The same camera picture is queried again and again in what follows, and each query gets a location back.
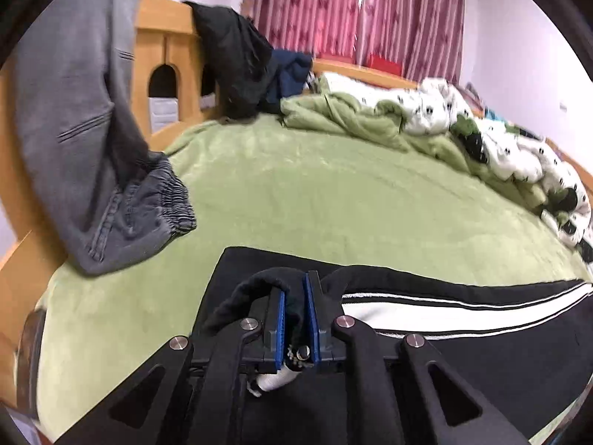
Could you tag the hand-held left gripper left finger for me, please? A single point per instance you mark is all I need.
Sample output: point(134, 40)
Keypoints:
point(278, 329)

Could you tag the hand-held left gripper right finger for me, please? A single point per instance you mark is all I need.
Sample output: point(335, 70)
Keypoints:
point(313, 324)

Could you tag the black pants with white stripe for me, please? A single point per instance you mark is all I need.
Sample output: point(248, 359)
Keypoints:
point(486, 380)

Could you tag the green bed sheet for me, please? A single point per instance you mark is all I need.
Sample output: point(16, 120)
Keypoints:
point(324, 194)

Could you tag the green and white floral quilt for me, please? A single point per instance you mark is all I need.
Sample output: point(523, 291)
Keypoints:
point(426, 111)

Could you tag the white storage box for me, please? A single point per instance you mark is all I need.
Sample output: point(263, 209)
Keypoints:
point(162, 113)

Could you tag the navy blue garment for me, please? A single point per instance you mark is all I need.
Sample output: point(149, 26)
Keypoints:
point(289, 72)

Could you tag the red box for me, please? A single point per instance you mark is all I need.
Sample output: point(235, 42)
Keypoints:
point(383, 64)

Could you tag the teal cloth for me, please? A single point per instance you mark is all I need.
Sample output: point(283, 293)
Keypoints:
point(495, 115)

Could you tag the black jacket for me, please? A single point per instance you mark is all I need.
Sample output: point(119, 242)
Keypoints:
point(231, 55)

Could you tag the grey jeans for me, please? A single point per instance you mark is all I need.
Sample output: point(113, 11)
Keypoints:
point(69, 102)

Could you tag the pink patterned curtain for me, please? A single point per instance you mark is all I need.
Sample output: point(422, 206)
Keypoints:
point(301, 4)

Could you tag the wooden bed frame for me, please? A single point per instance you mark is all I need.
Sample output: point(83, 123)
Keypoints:
point(157, 46)

